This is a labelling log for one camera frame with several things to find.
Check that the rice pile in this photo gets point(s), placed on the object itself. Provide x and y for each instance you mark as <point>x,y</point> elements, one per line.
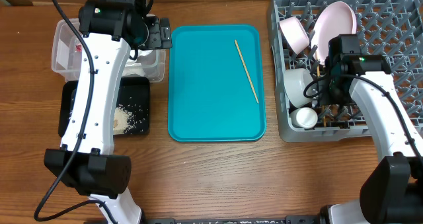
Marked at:
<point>131,116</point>

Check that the wooden chopstick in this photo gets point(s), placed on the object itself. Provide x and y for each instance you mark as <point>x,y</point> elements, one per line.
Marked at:
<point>323,118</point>
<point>246,71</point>

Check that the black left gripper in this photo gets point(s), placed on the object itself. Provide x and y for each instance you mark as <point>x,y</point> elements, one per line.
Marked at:
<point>160,40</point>

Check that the pink bowl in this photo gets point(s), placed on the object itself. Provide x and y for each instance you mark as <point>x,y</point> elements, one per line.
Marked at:
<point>294,34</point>

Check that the pink plate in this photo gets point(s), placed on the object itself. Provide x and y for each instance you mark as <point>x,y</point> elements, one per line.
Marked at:
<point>337,18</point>

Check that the grey dishwasher rack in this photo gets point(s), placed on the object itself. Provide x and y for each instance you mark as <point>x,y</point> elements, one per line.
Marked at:
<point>392,28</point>

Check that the grey bowl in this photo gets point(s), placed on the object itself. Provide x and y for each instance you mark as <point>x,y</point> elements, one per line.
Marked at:
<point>295,81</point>

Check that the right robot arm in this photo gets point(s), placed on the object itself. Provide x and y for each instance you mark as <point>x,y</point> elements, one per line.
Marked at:
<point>393,191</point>

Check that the clear plastic bin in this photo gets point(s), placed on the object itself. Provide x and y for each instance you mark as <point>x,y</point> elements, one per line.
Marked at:
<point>67,61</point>

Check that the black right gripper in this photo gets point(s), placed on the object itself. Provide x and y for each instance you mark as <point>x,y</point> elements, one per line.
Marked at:
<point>332,96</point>

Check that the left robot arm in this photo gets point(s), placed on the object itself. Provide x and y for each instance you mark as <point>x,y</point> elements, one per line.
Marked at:
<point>111,32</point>

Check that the small white cup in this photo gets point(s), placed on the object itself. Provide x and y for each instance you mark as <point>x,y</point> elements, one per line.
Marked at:
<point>304,117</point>

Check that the teal serving tray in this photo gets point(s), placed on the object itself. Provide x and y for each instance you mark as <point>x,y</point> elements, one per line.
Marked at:
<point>210,99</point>

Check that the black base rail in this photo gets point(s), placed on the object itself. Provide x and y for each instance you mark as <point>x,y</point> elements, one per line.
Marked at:
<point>289,219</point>

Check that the black tray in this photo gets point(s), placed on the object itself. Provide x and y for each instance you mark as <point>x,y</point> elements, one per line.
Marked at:
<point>129,86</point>

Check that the white napkin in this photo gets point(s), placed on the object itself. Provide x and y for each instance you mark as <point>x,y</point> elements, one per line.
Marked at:
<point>145,59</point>

